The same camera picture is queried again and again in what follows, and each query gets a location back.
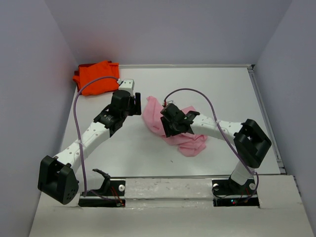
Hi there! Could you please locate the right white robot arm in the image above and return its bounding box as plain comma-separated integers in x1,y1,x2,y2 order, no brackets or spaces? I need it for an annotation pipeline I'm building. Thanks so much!
160,103,272,198

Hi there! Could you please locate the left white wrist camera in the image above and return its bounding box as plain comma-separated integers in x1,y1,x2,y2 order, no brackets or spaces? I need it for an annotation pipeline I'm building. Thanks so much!
118,79,135,96

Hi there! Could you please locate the pink t shirt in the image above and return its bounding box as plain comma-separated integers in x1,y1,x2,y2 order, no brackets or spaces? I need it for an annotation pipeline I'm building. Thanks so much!
142,96,208,157

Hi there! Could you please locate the orange folded t shirt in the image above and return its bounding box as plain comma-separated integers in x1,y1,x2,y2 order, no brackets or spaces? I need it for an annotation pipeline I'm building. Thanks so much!
82,61,119,96

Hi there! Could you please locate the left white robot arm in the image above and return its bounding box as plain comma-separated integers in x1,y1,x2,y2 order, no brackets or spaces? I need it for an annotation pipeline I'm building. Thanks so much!
38,90,141,205

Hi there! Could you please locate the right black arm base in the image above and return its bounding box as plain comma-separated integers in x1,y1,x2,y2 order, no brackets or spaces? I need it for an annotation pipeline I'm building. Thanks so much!
212,179,260,207

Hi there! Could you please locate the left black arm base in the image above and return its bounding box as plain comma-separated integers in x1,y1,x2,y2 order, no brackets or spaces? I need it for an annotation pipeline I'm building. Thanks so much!
78,169,126,208

